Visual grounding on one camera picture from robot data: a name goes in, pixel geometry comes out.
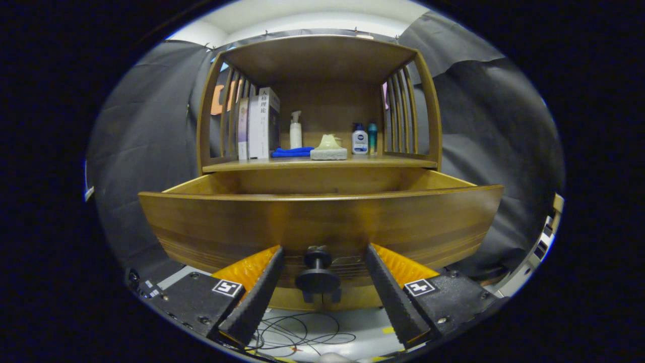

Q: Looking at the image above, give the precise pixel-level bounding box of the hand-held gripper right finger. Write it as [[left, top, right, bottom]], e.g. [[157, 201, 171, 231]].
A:
[[364, 243, 507, 349]]

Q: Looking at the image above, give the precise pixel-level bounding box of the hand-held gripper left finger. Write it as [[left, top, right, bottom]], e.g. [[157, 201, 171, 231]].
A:
[[146, 246, 285, 347]]

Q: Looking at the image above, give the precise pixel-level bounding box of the black drawer knob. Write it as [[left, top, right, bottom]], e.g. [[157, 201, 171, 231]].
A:
[[295, 246, 342, 304]]

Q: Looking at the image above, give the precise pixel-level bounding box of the wooden drawer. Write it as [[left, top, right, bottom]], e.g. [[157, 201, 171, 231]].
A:
[[138, 167, 504, 292]]

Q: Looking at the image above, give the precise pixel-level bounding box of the pale green scrub brush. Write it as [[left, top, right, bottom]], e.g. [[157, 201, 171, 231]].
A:
[[310, 134, 348, 161]]

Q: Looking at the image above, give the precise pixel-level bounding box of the wooden cabinet door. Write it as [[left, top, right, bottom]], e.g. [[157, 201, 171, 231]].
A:
[[322, 288, 383, 310], [269, 288, 323, 311]]

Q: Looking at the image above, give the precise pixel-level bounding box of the wooden countertop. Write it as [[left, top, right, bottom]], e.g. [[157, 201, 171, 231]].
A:
[[202, 154, 438, 173]]

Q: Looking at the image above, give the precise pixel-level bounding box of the wooden cabinet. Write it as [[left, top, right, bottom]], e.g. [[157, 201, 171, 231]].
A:
[[197, 34, 443, 311]]

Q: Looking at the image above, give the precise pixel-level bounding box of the blue cloth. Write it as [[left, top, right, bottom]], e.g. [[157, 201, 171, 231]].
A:
[[271, 146, 315, 158]]

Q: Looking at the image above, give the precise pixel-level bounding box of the white bottle with blue cap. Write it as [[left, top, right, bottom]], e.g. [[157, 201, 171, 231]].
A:
[[352, 124, 368, 155]]

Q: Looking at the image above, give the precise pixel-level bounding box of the thin purple white book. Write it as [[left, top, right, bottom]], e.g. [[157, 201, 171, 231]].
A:
[[237, 98, 250, 160]]

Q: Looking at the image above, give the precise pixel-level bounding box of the white pump bottle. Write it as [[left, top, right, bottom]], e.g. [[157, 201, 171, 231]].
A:
[[290, 111, 303, 149]]

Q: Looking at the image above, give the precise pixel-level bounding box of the thick white book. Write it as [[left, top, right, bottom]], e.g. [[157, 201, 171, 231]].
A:
[[248, 87, 281, 160]]

